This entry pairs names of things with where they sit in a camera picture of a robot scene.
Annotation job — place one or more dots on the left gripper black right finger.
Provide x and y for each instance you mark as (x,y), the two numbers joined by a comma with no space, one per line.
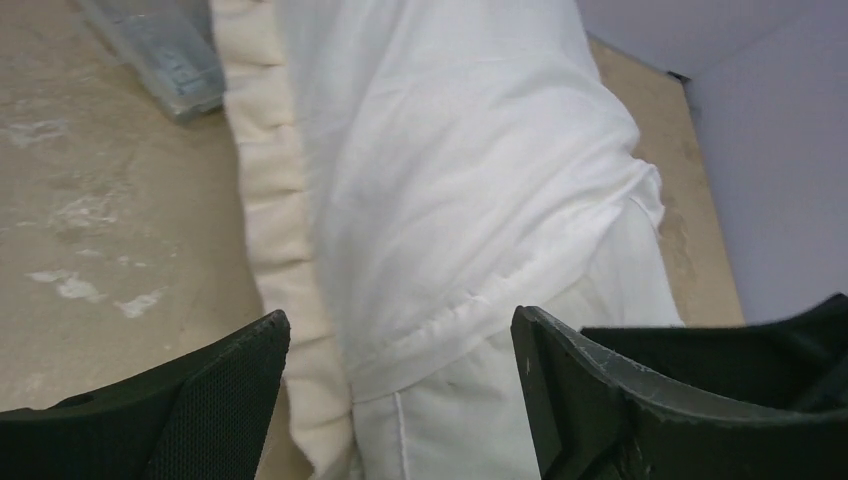
(766,401)

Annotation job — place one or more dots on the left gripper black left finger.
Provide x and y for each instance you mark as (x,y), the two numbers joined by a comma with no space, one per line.
(204,415)

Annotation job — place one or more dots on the grey pillow with cream ruffle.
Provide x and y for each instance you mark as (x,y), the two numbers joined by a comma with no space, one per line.
(411,172)

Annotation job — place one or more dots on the white pillow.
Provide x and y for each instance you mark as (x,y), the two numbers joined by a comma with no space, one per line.
(468,420)

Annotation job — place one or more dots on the clear plastic screw box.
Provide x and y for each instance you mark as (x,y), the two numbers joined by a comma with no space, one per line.
(170,46)

